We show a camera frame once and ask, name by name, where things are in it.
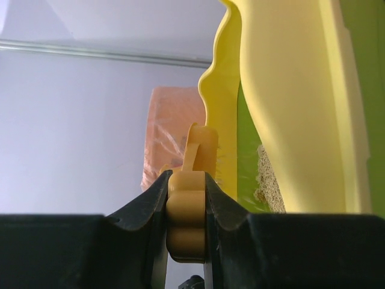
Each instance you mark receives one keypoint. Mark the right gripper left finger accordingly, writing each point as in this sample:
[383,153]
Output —
[138,239]

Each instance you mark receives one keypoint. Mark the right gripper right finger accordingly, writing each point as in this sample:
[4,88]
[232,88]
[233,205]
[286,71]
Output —
[230,259]

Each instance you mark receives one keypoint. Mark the orange litter scoop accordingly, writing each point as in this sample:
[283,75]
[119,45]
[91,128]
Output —
[186,201]

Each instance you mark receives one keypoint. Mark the bin with pink bag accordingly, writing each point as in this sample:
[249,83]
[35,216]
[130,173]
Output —
[172,110]

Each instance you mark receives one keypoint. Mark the yellow green litter box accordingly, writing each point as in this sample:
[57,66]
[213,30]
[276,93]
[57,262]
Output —
[301,84]

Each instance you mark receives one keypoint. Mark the cat litter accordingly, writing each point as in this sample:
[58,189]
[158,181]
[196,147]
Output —
[268,190]

